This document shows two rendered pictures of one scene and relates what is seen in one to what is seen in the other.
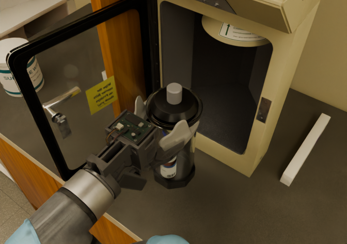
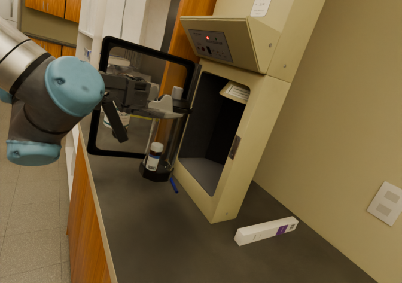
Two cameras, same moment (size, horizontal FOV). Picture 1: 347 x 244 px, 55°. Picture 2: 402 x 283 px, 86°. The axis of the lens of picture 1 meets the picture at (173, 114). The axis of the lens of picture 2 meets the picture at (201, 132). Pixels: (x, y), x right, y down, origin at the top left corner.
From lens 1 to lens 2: 0.44 m
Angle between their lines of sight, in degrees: 34
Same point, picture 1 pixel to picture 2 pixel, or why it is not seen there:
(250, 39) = (241, 97)
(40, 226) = not seen: hidden behind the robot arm
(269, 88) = (242, 126)
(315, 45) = (300, 168)
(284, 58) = (255, 99)
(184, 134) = (167, 110)
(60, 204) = not seen: hidden behind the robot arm
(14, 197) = (62, 218)
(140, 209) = (117, 196)
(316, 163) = (272, 246)
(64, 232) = not seen: hidden behind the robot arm
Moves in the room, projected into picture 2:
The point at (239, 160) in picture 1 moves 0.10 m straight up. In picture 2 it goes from (208, 203) to (218, 176)
